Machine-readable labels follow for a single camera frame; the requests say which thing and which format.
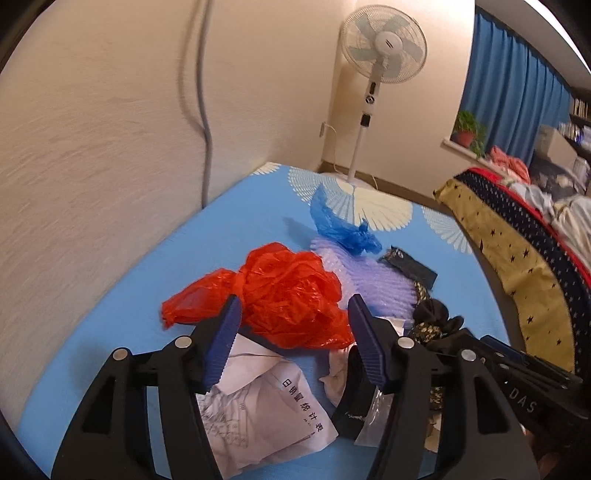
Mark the red plastic bag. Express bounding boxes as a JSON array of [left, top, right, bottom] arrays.
[[161, 242, 353, 349]]

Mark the white printed paper sheet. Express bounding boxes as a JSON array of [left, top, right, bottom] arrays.
[[197, 335, 339, 479]]

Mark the clear plastic wrapper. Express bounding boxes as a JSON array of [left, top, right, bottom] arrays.
[[355, 389, 394, 448]]

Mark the grey wall cable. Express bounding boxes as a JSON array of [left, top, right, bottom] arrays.
[[195, 0, 216, 209]]

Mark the white standing fan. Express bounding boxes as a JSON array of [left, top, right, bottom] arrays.
[[332, 4, 428, 188]]

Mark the blue curtain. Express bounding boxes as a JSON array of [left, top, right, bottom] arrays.
[[460, 7, 571, 164]]

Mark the blue patterned table mat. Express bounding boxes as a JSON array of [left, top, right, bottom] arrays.
[[17, 163, 508, 472]]

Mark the potted green plant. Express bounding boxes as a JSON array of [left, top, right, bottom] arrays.
[[451, 110, 487, 158]]

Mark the wall socket with plug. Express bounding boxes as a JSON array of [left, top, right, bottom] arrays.
[[318, 122, 338, 138]]

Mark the white cardboard box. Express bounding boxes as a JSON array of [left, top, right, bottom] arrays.
[[534, 124, 577, 169]]

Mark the blue plastic bag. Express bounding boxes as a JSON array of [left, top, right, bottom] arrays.
[[310, 184, 383, 256]]

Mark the pink folded cloth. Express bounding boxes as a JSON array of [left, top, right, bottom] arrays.
[[488, 146, 531, 184]]

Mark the black floral scrunchie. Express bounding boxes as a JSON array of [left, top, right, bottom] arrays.
[[408, 283, 464, 416]]

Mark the crumpled white tissue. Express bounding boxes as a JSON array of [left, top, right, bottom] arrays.
[[320, 345, 353, 407]]

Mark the plaid blue quilt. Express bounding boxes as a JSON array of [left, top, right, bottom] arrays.
[[501, 179, 591, 269]]

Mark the purple foam net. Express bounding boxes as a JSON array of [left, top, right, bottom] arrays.
[[311, 237, 417, 319]]

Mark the star patterned bed sheet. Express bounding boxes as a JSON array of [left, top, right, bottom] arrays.
[[434, 168, 590, 379]]

